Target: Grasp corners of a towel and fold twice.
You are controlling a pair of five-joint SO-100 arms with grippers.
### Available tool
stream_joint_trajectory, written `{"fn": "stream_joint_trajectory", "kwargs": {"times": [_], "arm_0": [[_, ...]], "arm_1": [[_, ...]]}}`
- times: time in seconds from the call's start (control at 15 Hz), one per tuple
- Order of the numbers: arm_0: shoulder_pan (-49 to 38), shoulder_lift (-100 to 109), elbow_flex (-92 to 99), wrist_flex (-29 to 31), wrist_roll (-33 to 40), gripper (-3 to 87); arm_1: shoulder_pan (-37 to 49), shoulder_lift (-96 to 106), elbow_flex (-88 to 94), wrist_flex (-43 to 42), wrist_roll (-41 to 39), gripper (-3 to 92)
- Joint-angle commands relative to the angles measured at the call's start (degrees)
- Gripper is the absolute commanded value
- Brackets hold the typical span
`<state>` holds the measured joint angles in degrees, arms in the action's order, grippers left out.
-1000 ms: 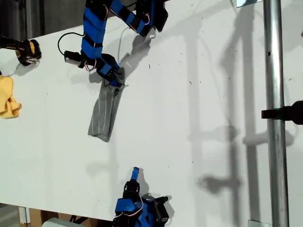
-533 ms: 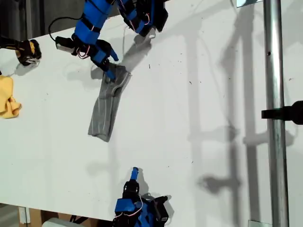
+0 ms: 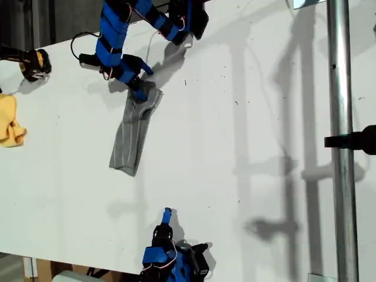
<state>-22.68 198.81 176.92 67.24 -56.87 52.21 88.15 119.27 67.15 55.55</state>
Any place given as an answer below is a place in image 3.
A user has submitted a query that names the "yellow cloth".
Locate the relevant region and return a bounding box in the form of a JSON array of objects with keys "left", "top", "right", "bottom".
[{"left": 0, "top": 93, "right": 28, "bottom": 148}]

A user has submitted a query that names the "white bracket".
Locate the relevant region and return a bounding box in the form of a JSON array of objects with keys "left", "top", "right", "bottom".
[{"left": 22, "top": 256, "right": 38, "bottom": 279}]

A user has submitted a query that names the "white plastic container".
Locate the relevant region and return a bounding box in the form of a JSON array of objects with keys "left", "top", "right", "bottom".
[{"left": 52, "top": 270, "right": 89, "bottom": 282}]

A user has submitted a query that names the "black clamp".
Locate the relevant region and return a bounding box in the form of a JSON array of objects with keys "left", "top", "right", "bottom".
[{"left": 324, "top": 125, "right": 376, "bottom": 156}]

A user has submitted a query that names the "black camera box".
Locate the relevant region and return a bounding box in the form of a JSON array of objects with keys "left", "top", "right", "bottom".
[
  {"left": 78, "top": 52, "right": 103, "bottom": 71},
  {"left": 187, "top": 242, "right": 213, "bottom": 278}
]

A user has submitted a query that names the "brown cardboard box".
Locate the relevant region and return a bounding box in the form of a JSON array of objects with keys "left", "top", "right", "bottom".
[{"left": 35, "top": 258, "right": 92, "bottom": 282}]

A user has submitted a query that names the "black camera cable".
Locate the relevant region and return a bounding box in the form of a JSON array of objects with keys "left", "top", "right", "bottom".
[{"left": 70, "top": 31, "right": 102, "bottom": 59}]

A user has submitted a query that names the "grey striped towel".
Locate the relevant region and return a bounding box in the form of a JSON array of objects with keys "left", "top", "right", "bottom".
[{"left": 108, "top": 80, "right": 165, "bottom": 177}]

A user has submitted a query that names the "steel post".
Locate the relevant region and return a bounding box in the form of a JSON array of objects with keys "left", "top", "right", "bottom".
[{"left": 326, "top": 0, "right": 360, "bottom": 282}]

